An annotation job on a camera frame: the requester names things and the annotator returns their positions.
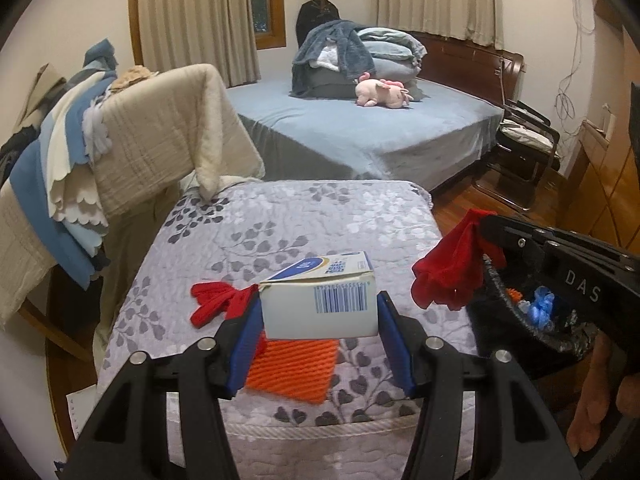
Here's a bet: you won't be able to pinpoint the orange knitted cloth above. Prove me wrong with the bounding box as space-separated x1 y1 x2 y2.
244 337 341 406

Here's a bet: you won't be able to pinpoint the folded light blue quilt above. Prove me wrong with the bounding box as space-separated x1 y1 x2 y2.
357 27 428 81

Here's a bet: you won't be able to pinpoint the red knit glove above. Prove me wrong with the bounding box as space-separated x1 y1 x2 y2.
411 208 508 312
190 281 268 358

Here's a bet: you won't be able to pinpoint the grey pillow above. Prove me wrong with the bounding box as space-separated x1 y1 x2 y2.
304 57 432 103

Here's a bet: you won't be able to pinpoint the dark blue fleece blanket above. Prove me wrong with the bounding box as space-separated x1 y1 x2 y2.
289 20 377 98

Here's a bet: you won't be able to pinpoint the black folding chair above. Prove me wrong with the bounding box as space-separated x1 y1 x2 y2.
472 100 561 212

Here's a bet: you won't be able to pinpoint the white blue cardboard box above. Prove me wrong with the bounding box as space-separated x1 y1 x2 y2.
258 251 379 341

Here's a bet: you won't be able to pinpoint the blue white scalloped blanket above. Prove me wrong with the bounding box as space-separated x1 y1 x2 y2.
10 37 118 291

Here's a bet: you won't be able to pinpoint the dark cloth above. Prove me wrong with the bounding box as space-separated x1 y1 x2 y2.
0 125 42 187

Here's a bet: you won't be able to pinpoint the white paper sheet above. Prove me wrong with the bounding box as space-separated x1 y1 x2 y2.
66 385 101 442

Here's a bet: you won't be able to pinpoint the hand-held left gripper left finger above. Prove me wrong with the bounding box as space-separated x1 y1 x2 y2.
65 301 266 480

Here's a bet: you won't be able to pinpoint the pink plush toy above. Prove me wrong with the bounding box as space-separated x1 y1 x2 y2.
355 74 415 110

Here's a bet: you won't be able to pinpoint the coat rack with dark coat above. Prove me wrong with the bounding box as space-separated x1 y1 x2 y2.
295 0 343 56

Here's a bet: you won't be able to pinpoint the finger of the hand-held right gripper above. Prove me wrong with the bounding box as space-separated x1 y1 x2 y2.
478 213 552 267

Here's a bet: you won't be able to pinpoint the wooden window frame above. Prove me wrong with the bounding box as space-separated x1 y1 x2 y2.
247 0 287 51

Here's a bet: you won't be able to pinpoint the khaki cloth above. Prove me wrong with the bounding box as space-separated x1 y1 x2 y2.
14 62 68 132

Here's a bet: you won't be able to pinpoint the beige curtain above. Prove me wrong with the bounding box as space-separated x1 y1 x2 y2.
136 0 261 88
376 0 505 51

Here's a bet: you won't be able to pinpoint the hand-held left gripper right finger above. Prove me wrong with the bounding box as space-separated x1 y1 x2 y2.
376 291 581 480

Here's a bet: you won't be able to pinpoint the person's right hand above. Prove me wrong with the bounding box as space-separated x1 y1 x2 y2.
567 332 640 456

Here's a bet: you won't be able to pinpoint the black trash bag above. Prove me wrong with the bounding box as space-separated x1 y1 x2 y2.
467 254 603 382

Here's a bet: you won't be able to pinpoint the tan crumpled cloth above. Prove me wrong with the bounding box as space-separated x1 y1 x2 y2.
109 64 162 95

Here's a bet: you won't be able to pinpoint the blue plastic bag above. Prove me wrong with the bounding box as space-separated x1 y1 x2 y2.
520 286 557 332

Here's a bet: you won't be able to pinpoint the beige blanket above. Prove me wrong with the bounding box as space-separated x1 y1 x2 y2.
0 63 266 331

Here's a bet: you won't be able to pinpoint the bed with blue sheet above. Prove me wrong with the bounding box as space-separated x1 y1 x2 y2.
226 77 505 196

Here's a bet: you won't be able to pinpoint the wall cables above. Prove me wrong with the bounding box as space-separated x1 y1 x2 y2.
552 0 597 137

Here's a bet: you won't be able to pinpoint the wooden headboard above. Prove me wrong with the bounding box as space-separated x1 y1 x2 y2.
410 30 528 107

